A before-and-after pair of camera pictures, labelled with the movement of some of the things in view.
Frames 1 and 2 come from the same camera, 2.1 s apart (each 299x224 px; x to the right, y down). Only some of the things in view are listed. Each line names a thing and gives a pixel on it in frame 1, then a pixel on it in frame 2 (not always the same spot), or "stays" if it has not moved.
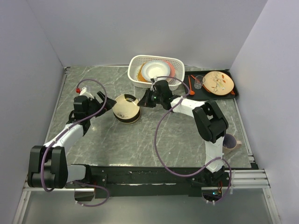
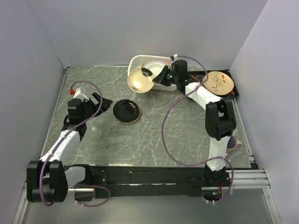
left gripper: (95, 101) stays
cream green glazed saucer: (125, 109) -> (138, 82)
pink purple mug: (230, 143) stays
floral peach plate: (219, 83) stays
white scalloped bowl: (155, 68) stays
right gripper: (145, 101) -> (161, 78)
